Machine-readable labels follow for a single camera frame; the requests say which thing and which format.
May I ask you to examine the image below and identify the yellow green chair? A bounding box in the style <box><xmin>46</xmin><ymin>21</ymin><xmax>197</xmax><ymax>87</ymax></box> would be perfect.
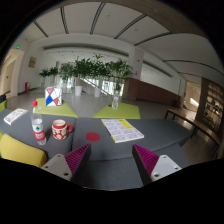
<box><xmin>0</xmin><ymin>134</ymin><xmax>47</xmax><ymax>167</ymax></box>

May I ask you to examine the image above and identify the yellow white booklet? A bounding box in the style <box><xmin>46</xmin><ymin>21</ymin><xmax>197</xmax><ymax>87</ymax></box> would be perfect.
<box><xmin>102</xmin><ymin>119</ymin><xmax>144</xmax><ymax>143</ymax></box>

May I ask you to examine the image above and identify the wooden bookshelf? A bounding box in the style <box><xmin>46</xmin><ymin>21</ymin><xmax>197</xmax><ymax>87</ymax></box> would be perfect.
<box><xmin>195</xmin><ymin>77</ymin><xmax>224</xmax><ymax>134</ymax></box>

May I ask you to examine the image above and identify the red fire extinguisher box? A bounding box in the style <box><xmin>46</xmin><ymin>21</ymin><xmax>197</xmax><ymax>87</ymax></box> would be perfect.
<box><xmin>25</xmin><ymin>82</ymin><xmax>30</xmax><ymax>93</ymax></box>

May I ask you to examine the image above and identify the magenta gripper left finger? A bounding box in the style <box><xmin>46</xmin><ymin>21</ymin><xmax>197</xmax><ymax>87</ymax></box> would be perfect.
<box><xmin>42</xmin><ymin>144</ymin><xmax>91</xmax><ymax>181</ymax></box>

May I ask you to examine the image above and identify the red round coaster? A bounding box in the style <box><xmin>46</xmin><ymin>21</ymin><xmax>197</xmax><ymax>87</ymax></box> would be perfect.
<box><xmin>86</xmin><ymin>132</ymin><xmax>100</xmax><ymax>142</ymax></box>

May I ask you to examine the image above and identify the wooden bench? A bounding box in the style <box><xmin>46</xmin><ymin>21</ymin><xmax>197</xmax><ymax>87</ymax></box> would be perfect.
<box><xmin>165</xmin><ymin>109</ymin><xmax>221</xmax><ymax>158</ymax></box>

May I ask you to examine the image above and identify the red white patterned mug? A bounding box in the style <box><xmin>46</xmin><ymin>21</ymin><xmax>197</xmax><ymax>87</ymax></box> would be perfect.
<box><xmin>52</xmin><ymin>119</ymin><xmax>73</xmax><ymax>140</ymax></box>

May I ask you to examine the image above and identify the white magazine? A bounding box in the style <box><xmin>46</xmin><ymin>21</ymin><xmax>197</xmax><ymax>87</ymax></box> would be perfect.
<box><xmin>4</xmin><ymin>108</ymin><xmax>27</xmax><ymax>125</ymax></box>

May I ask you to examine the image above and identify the clear bottle on green table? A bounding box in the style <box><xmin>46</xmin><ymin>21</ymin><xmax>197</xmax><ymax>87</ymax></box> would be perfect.
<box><xmin>112</xmin><ymin>93</ymin><xmax>119</xmax><ymax>109</ymax></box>

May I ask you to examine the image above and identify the plastic water bottle red label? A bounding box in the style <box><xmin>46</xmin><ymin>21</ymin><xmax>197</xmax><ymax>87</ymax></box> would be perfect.
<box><xmin>31</xmin><ymin>101</ymin><xmax>47</xmax><ymax>145</ymax></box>

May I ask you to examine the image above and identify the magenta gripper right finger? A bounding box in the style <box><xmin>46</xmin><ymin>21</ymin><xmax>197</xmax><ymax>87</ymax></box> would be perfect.
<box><xmin>132</xmin><ymin>144</ymin><xmax>181</xmax><ymax>183</ymax></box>

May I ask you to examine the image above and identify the colourful geometric box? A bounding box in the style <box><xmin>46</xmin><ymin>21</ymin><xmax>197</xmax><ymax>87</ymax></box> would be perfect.
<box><xmin>45</xmin><ymin>87</ymin><xmax>62</xmax><ymax>106</ymax></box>

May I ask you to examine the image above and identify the potted plant white pot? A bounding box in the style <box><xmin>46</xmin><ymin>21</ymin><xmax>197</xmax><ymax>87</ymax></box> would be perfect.
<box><xmin>73</xmin><ymin>58</ymin><xmax>91</xmax><ymax>96</ymax></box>
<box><xmin>91</xmin><ymin>54</ymin><xmax>109</xmax><ymax>97</ymax></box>

